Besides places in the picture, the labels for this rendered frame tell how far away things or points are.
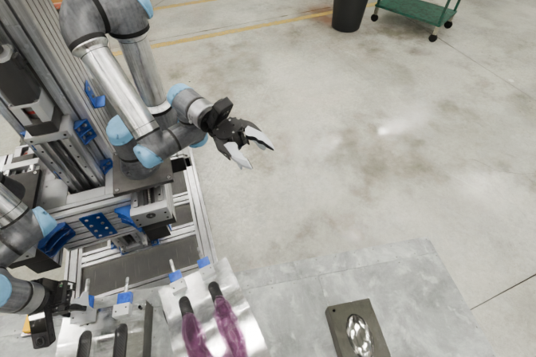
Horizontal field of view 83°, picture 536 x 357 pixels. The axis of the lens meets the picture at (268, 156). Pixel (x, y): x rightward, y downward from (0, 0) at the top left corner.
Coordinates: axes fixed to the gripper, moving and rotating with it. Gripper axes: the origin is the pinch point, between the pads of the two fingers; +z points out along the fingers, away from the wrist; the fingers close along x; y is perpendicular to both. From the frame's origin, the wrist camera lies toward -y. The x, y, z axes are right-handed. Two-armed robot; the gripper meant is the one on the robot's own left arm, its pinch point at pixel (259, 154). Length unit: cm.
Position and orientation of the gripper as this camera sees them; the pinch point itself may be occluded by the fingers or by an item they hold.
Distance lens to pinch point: 69.5
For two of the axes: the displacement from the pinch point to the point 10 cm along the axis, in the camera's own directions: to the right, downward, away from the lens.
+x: -7.1, 6.1, -3.5
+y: 1.0, 5.8, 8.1
